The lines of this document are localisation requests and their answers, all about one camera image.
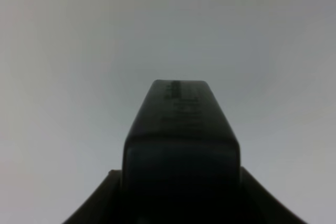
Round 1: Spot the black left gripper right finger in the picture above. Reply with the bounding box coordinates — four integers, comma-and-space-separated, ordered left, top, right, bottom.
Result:
240, 167, 305, 223

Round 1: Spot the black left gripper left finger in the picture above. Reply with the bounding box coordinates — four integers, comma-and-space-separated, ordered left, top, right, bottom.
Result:
64, 170, 122, 224

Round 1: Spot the dark green pump bottle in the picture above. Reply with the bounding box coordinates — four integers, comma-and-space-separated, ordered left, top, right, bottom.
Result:
121, 80, 240, 223

